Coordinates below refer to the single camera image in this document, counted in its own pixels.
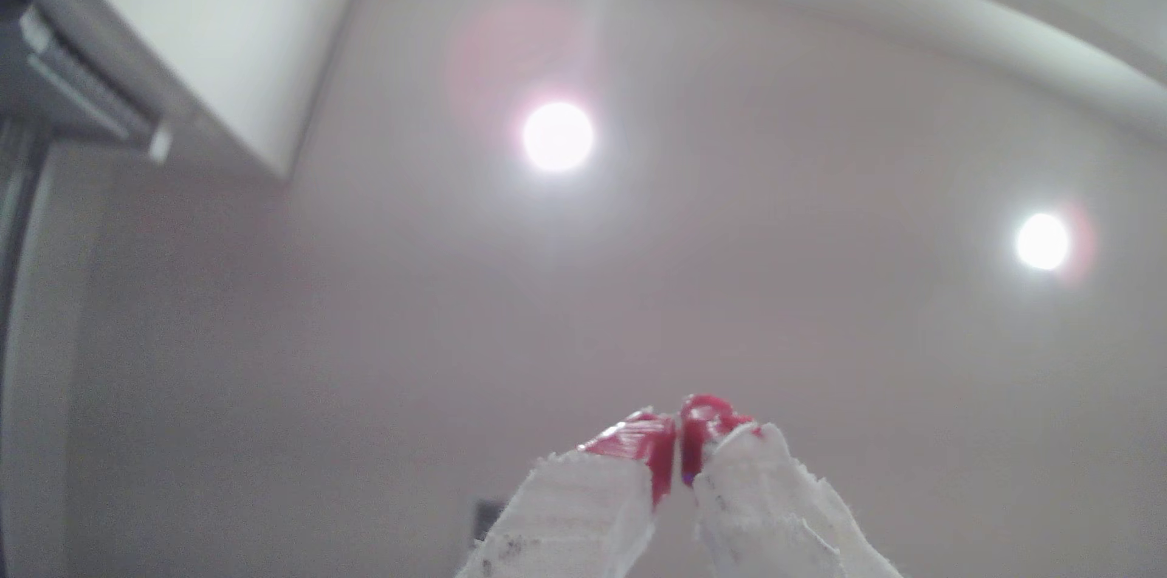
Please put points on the red gripper finger white wrap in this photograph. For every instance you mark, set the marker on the red gripper finger white wrap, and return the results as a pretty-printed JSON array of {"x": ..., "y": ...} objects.
[
  {"x": 574, "y": 514},
  {"x": 766, "y": 505}
]

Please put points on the round ceiling light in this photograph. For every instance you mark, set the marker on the round ceiling light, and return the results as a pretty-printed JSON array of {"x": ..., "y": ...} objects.
[
  {"x": 557, "y": 137},
  {"x": 1042, "y": 242}
]

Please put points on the white wall air conditioner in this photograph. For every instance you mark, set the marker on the white wall air conditioner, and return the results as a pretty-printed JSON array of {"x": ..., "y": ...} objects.
[{"x": 228, "y": 22}]

